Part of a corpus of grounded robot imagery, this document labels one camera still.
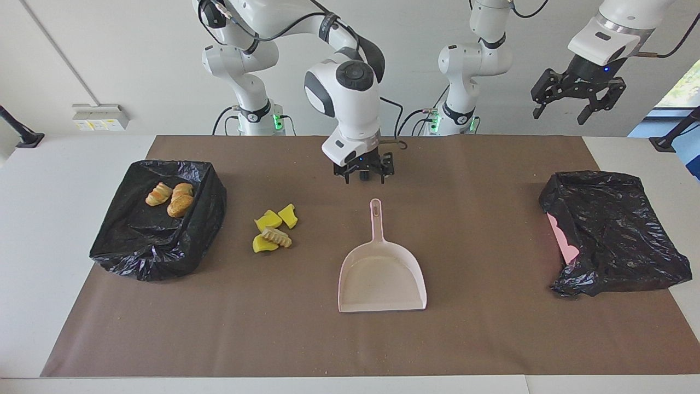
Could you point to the black stand foot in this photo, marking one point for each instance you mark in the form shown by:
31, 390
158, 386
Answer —
27, 139
664, 143

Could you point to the toy croissant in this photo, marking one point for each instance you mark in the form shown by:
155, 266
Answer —
158, 194

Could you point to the pink plastic bin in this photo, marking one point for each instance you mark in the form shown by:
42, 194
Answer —
563, 241

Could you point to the crumpled black trash bag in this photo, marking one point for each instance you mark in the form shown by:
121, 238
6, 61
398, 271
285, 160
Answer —
618, 230

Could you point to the yellow sponge piece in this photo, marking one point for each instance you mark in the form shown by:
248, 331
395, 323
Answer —
261, 244
288, 216
268, 220

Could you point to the beige ridged food piece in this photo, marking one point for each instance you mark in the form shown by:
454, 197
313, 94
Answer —
276, 237

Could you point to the window pane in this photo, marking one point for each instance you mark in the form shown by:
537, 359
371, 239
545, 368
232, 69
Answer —
686, 90

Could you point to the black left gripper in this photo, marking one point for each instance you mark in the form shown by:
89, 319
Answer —
590, 72

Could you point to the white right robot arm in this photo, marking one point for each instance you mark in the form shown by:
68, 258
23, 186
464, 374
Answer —
350, 109

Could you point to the blue panel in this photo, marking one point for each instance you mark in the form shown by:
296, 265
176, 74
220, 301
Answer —
692, 156

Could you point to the pale pink dustpan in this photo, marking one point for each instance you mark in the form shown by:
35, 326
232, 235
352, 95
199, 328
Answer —
383, 279

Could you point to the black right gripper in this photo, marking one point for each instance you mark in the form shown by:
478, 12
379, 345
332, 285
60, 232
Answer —
363, 163

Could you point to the white wall socket box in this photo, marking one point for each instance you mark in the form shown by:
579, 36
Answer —
101, 116

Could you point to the black bag covered bin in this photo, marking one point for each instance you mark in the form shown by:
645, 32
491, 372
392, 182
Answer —
147, 241

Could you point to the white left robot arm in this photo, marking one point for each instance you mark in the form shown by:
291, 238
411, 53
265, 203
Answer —
470, 60

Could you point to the brown toy bread loaf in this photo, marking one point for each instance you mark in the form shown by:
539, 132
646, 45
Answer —
180, 206

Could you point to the brown table mat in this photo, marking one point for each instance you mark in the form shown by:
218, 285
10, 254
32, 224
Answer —
350, 345

